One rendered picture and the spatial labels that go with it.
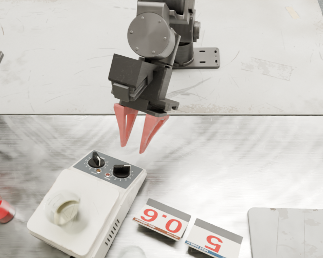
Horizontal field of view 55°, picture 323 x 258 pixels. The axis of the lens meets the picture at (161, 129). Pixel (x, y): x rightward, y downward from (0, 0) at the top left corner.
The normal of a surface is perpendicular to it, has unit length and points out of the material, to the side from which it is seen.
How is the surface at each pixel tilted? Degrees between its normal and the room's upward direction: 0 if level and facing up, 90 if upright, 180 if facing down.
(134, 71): 41
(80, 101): 0
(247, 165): 0
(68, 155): 0
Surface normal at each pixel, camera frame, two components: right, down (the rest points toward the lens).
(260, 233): -0.07, -0.55
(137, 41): -0.17, 0.14
